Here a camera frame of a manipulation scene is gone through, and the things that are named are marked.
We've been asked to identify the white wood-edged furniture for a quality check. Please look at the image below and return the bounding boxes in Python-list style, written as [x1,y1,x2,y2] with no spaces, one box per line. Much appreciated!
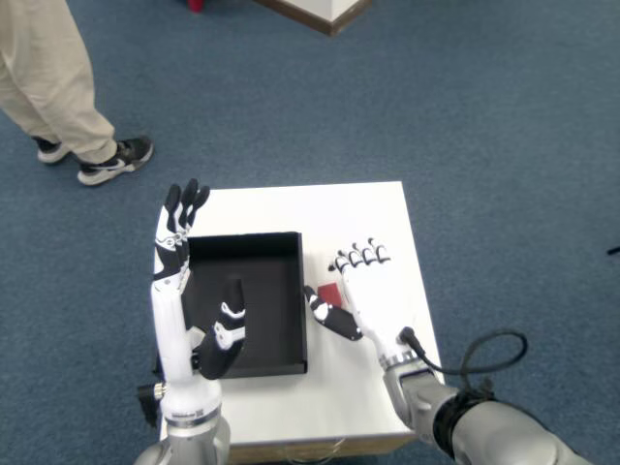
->
[254,0,374,38]

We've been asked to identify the white square table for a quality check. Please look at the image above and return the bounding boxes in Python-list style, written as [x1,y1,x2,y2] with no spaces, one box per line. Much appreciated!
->
[157,181,443,459]

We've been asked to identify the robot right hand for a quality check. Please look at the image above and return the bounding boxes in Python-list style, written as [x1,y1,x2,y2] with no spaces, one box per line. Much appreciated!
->
[302,236,422,372]

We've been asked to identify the red cube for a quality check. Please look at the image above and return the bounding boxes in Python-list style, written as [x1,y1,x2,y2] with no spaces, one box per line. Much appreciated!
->
[317,283,346,309]

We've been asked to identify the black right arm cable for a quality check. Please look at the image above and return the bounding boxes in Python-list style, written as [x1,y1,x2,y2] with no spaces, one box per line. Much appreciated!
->
[396,326,529,403]

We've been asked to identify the beige trousers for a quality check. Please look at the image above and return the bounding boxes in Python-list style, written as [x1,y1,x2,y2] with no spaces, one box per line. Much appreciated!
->
[0,0,118,165]

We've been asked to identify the black white sneaker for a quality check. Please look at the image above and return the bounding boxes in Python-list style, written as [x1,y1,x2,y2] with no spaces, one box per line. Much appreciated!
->
[32,137,72,165]
[77,136,155,187]

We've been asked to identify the black left wrist connector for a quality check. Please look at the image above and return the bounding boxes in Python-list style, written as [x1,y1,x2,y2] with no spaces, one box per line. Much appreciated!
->
[136,382,164,427]

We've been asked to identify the black open box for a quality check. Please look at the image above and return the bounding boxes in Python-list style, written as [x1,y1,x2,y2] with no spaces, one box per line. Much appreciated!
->
[181,231,309,380]

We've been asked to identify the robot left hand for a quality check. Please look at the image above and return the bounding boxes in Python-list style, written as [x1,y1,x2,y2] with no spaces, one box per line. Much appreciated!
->
[150,177,247,427]

